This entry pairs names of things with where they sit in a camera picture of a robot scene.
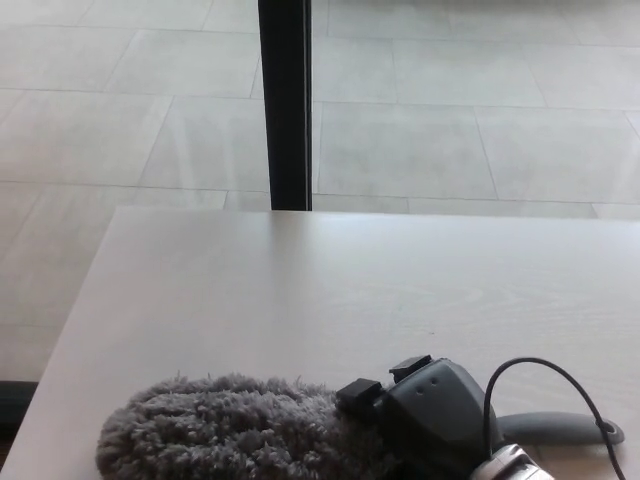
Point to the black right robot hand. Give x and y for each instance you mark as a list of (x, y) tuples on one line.
[(430, 420)]

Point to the grey fluffy microfiber duster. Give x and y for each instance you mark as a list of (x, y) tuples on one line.
[(230, 430)]

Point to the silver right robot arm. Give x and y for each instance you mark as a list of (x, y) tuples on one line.
[(505, 465)]

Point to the black vertical window frame post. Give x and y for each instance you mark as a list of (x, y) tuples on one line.
[(290, 100)]

